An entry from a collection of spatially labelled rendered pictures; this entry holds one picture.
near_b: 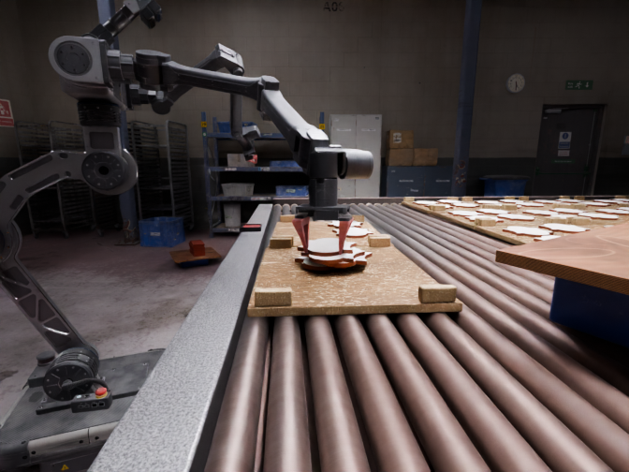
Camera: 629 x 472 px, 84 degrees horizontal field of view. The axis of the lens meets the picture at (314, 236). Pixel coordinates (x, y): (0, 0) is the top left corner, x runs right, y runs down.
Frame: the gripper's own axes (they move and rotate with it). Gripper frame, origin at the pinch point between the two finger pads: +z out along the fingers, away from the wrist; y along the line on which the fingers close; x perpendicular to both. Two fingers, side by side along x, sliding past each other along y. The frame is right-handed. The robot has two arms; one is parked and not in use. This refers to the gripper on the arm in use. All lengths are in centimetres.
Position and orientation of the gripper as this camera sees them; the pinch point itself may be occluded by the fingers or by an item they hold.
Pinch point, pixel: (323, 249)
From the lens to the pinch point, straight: 73.2
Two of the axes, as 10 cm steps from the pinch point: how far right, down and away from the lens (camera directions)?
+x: -2.3, 1.7, -9.6
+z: 0.1, 9.8, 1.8
